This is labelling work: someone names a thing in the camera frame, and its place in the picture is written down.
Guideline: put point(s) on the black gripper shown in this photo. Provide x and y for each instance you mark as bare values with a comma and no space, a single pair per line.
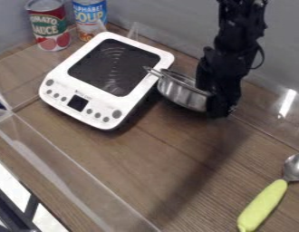
219,73

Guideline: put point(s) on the silver pot with handles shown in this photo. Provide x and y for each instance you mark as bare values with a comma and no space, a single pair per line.
178,88

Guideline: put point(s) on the white and black induction stove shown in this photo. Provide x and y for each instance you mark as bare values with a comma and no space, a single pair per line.
103,80

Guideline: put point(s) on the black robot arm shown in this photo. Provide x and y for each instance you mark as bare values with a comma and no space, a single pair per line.
242,25

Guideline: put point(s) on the alphabet soup can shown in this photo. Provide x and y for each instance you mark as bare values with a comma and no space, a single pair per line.
91,17

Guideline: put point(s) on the tomato sauce can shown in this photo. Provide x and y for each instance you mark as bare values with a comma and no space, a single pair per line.
50,24

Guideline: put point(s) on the clear acrylic corner bracket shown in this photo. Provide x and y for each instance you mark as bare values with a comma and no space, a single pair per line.
134,31

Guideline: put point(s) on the spoon with green handle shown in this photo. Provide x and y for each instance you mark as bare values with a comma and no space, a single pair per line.
265,203

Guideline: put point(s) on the black metal frame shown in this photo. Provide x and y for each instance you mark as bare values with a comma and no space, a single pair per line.
17,219

